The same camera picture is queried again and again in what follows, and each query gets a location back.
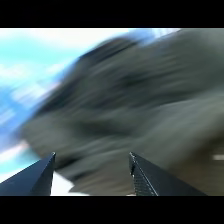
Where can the grey garment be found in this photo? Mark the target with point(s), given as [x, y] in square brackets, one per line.
[133, 110]

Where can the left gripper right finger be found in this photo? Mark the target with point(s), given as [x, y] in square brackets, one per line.
[151, 181]

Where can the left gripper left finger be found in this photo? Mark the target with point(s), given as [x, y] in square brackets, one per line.
[36, 180]

